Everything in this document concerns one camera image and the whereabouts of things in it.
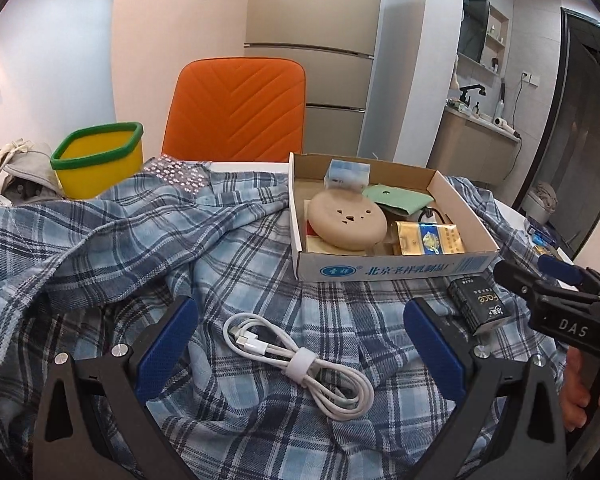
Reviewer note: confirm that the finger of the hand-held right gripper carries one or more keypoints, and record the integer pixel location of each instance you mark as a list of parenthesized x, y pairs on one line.
[(517, 275), (560, 270)]

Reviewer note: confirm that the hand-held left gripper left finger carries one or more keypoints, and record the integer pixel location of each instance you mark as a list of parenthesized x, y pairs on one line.
[(165, 350)]

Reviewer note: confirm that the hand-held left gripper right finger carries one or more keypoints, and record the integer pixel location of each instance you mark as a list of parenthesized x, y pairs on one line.
[(435, 355)]

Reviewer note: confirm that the black cigarette pack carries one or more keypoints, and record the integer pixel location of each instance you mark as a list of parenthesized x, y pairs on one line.
[(480, 305)]

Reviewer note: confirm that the cardboard box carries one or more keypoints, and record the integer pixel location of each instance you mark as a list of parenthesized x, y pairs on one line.
[(405, 270)]

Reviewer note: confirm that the gold blue cigarette pack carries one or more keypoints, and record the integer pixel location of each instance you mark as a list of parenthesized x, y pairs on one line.
[(430, 237)]

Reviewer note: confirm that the green felt pouch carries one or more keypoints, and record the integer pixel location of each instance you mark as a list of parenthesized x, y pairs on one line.
[(400, 200)]

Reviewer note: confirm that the beige round plush cushion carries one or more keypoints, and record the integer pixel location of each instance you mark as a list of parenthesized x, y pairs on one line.
[(345, 220)]

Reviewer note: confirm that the blue white tissue pack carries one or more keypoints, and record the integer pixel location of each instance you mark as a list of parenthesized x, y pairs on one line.
[(347, 174)]

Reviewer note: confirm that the person's right hand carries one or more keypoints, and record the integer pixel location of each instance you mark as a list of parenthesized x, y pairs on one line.
[(574, 390)]

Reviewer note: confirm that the white trash bin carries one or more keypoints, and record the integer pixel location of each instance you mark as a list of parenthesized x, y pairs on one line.
[(540, 205)]

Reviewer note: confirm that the blue plaid shirt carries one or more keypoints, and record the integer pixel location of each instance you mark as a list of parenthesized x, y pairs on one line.
[(130, 240)]

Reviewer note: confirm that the dark glass door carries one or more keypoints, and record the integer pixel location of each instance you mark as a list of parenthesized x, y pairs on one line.
[(580, 135)]

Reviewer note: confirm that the beige vanity cabinet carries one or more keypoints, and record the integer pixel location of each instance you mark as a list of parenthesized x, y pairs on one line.
[(470, 145)]

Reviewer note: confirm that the white hair dryer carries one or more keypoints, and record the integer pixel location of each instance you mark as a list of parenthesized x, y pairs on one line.
[(502, 122)]

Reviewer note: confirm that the rhinestone studded cloth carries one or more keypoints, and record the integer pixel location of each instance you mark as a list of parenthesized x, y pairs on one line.
[(175, 172)]

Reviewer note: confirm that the black faucet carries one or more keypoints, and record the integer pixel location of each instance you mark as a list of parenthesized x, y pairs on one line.
[(467, 92)]

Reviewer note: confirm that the yellow bin with green rim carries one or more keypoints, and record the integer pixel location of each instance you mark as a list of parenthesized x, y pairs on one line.
[(100, 170)]

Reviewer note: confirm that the hanging beige towel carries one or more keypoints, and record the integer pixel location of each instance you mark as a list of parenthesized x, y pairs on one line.
[(454, 77)]

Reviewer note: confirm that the grey cloth pile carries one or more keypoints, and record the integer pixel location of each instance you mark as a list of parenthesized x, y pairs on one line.
[(30, 165)]

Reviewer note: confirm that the orange chair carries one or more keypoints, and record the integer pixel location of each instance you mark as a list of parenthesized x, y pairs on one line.
[(230, 110)]

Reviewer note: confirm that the mirror cabinet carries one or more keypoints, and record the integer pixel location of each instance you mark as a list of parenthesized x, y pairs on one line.
[(474, 30)]

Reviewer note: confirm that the beige refrigerator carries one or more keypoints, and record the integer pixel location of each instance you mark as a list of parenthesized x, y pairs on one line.
[(330, 10)]

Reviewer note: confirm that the bathroom wall outlet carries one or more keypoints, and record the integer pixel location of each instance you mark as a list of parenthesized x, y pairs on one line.
[(530, 78)]

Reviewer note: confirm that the wall niche shelf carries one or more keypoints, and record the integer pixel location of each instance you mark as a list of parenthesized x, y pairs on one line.
[(497, 40)]

